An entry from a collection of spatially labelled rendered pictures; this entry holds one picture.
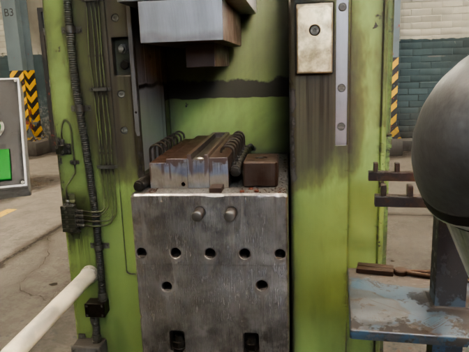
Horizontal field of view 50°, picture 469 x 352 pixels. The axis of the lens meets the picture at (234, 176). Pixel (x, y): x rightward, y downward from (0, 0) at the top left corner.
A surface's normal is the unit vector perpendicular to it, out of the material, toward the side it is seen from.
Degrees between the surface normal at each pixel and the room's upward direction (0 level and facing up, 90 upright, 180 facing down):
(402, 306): 0
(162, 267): 90
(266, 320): 90
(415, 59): 90
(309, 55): 90
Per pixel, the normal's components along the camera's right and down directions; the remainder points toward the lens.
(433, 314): -0.04, -0.98
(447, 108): -0.96, -0.15
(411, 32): -0.18, 0.24
